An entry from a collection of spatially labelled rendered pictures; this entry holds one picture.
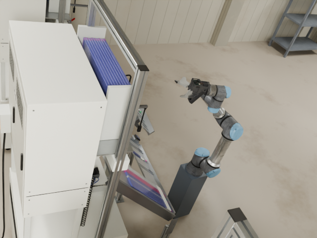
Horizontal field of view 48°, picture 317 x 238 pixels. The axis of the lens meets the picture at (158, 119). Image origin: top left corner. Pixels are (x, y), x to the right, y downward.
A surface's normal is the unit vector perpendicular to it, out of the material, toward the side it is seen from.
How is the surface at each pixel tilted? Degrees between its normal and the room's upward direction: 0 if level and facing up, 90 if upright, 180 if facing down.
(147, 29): 90
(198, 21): 90
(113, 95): 90
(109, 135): 90
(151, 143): 0
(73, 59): 0
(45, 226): 0
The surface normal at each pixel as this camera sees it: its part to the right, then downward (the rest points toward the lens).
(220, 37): 0.48, 0.63
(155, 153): 0.25, -0.77
